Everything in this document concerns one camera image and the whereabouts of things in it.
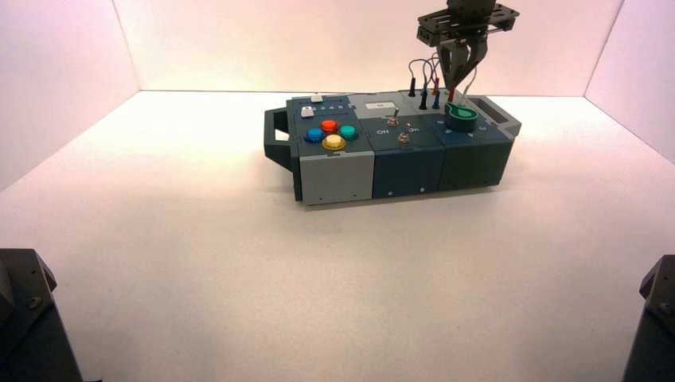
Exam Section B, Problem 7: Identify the blue banana plug wire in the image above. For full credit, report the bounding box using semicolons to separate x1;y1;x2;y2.
426;53;444;111

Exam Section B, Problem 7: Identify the black banana plug wire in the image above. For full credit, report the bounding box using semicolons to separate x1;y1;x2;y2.
407;58;429;111

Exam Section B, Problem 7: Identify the grey and teal control box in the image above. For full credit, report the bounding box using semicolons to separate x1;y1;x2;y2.
263;89;523;207

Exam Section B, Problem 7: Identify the green rotary knob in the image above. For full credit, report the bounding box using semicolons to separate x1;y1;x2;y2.
443;103;480;133

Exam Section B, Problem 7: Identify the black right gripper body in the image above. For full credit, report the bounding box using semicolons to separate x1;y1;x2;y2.
416;0;521;49

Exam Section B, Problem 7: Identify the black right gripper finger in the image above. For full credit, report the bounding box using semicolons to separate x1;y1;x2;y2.
437;43;462;91
452;37;490;91

